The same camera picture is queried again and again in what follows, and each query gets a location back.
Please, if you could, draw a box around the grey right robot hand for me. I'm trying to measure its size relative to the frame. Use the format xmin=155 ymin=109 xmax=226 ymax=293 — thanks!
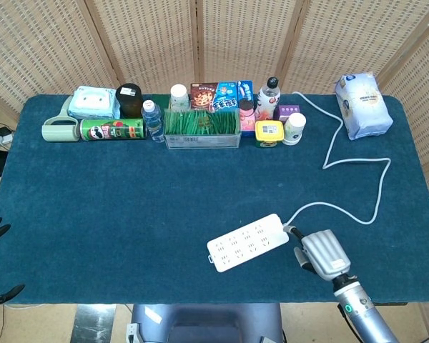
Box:
xmin=288 ymin=226 xmax=352 ymax=282

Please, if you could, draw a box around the white power strip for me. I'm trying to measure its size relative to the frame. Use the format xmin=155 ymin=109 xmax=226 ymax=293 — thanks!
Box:
xmin=206 ymin=213 xmax=291 ymax=274

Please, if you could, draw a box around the pale green bottle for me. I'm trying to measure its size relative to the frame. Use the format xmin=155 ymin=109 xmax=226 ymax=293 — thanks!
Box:
xmin=41 ymin=95 xmax=81 ymax=143

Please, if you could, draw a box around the floral paper cup stack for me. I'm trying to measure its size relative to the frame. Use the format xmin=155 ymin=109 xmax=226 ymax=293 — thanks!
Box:
xmin=282 ymin=112 xmax=307 ymax=147

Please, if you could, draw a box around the yellow lid green container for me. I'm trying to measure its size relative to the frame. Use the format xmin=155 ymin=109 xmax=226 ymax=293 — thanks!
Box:
xmin=254 ymin=119 xmax=285 ymax=149

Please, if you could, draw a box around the shiny metal floor plate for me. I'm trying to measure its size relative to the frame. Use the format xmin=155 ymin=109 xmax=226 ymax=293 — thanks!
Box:
xmin=70 ymin=304 xmax=117 ymax=343

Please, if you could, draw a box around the blue robot torso base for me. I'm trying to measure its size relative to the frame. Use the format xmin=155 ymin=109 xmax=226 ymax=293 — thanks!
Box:
xmin=127 ymin=303 xmax=284 ymax=343

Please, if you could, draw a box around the small purple box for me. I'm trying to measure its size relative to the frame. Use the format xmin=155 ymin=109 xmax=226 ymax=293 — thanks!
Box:
xmin=272 ymin=104 xmax=302 ymax=123

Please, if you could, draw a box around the white blue tissue pack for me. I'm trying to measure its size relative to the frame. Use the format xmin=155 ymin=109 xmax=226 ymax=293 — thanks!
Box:
xmin=334 ymin=72 xmax=395 ymax=141

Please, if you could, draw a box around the pink and blue box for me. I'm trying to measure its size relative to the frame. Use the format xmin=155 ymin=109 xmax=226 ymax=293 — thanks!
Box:
xmin=238 ymin=99 xmax=257 ymax=139

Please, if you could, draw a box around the green Pringles can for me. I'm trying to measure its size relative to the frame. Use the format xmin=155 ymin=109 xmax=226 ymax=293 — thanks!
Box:
xmin=79 ymin=117 xmax=149 ymax=141

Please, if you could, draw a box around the blue carpet table cover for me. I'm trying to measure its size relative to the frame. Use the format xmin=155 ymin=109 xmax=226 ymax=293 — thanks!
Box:
xmin=0 ymin=92 xmax=427 ymax=307

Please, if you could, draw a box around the white orange drink bottle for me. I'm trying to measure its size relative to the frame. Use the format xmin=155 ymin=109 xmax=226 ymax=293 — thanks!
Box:
xmin=255 ymin=76 xmax=282 ymax=121

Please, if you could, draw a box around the light blue wet wipes pack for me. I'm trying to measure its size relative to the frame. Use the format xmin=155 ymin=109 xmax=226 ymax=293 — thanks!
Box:
xmin=67 ymin=85 xmax=121 ymax=121

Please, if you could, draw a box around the clear box of green packets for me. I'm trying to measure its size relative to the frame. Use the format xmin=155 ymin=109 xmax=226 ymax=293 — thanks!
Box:
xmin=163 ymin=107 xmax=242 ymax=150

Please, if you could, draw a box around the blue Oreo box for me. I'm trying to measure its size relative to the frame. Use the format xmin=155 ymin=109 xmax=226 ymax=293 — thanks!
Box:
xmin=236 ymin=79 xmax=255 ymax=108

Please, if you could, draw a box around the blue snack box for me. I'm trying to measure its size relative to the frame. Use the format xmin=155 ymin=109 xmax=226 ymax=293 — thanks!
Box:
xmin=210 ymin=81 xmax=240 ymax=114

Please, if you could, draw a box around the dark mesh pen holder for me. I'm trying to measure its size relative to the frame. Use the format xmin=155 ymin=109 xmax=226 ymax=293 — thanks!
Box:
xmin=114 ymin=82 xmax=144 ymax=119

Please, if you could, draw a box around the clear water bottle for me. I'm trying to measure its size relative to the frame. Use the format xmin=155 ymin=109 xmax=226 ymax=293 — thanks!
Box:
xmin=140 ymin=99 xmax=165 ymax=144

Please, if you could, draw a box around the brown chocolate snack box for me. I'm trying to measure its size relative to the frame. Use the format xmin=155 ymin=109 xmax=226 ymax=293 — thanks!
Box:
xmin=189 ymin=82 xmax=219 ymax=112

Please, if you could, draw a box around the woven bamboo folding screen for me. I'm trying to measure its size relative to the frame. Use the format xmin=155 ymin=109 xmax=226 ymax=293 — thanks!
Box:
xmin=0 ymin=0 xmax=429 ymax=201

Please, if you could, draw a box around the white power cable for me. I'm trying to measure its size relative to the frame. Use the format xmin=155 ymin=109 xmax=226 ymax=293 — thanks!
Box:
xmin=282 ymin=91 xmax=393 ymax=233

